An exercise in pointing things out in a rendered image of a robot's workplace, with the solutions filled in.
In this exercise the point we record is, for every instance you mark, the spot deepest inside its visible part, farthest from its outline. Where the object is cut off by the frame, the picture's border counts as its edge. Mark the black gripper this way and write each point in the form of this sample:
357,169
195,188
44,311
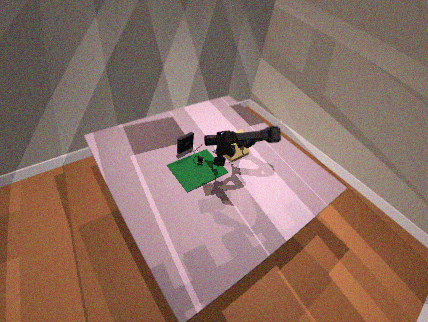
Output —
219,160

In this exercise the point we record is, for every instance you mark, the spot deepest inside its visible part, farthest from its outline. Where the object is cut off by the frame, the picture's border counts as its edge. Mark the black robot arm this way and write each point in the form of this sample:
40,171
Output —
271,134

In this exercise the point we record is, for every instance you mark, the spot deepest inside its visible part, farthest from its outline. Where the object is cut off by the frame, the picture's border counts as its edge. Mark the green circuit board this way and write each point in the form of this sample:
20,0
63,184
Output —
192,174

